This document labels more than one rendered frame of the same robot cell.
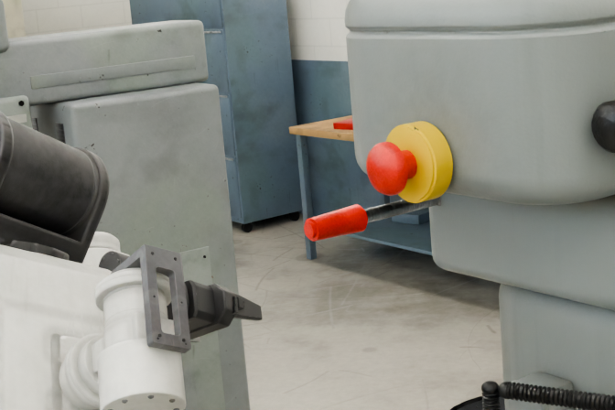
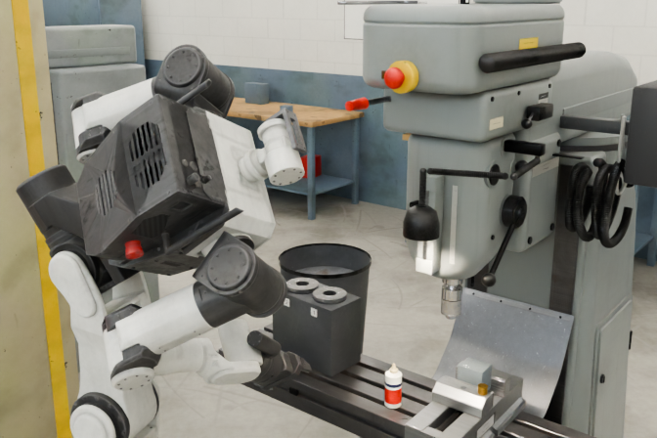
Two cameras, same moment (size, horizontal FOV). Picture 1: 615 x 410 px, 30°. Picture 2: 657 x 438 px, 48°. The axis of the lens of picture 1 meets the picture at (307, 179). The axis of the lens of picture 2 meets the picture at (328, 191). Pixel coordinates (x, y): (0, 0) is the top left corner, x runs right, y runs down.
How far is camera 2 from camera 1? 62 cm
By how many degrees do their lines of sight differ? 16
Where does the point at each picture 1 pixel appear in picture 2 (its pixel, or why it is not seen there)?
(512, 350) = (416, 164)
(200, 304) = not seen: hidden behind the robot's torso
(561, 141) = (466, 68)
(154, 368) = (294, 157)
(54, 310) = (231, 139)
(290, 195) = not seen: hidden behind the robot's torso
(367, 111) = (375, 56)
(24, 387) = (229, 168)
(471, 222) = (406, 108)
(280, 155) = not seen: hidden behind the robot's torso
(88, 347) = (255, 153)
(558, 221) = (449, 105)
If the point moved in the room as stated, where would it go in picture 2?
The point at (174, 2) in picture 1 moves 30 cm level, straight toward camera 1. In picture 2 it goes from (65, 16) to (66, 16)
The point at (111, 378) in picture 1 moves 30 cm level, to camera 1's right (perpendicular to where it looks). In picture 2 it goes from (277, 161) to (430, 152)
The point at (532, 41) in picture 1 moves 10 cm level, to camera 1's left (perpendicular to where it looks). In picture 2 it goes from (459, 28) to (406, 29)
